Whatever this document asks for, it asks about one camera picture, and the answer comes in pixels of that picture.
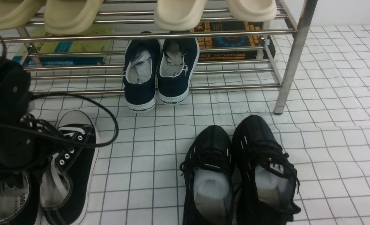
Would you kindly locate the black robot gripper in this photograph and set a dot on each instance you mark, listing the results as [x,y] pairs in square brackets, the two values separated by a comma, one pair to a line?
[21,148]

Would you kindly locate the black canvas sneaker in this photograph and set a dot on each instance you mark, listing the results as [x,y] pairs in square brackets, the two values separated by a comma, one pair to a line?
[64,189]
[20,206]

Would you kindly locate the stainless steel shoe rack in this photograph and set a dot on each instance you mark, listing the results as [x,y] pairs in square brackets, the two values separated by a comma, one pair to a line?
[284,84]

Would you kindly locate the green and blue box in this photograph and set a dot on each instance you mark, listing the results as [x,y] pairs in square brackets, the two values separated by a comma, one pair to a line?
[60,50]

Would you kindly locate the olive beige slipper far left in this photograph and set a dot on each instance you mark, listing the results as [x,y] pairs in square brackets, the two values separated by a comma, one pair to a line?
[16,13]

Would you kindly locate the olive beige slipper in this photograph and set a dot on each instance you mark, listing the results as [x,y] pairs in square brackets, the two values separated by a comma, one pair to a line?
[70,17]
[16,13]

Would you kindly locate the navy canvas sneaker left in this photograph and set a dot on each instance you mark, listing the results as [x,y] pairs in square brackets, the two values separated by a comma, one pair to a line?
[141,59]

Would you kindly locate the navy canvas sneaker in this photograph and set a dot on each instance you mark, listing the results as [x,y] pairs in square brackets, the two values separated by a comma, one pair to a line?
[141,59]
[176,66]

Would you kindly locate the navy canvas sneaker right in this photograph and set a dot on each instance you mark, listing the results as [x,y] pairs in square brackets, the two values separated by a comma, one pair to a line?
[176,66]

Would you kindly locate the black mesh sneaker left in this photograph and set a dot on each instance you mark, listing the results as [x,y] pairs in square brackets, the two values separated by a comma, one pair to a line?
[207,171]

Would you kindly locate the black mesh sneaker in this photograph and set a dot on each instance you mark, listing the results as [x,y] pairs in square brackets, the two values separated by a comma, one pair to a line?
[269,180]
[207,171]

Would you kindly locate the cream slipper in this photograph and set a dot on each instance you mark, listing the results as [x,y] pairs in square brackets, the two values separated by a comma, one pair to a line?
[178,15]
[252,10]

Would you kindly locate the black box orange print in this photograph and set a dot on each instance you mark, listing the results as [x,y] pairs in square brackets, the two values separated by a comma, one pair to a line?
[231,42]

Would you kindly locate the black mesh sneaker right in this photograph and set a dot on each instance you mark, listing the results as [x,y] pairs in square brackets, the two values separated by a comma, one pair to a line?
[269,180]

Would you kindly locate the cream slipper far right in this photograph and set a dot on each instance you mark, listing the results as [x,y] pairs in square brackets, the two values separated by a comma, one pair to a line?
[252,10]

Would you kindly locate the white grid floor cloth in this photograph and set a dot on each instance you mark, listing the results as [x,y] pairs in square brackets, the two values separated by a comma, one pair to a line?
[325,128]

